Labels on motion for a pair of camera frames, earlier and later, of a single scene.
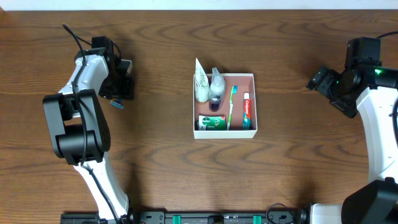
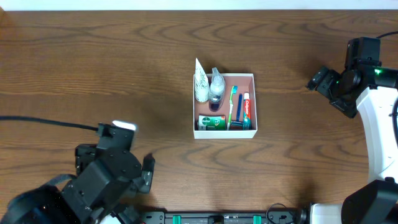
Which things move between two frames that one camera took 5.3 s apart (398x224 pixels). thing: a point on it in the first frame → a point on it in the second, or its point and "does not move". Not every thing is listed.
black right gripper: (321, 82) does not move
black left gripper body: (119, 88) → (137, 179)
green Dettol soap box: (211, 122) does not move
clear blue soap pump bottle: (216, 92) does not move
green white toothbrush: (234, 90) does not move
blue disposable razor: (117, 104) → (237, 122)
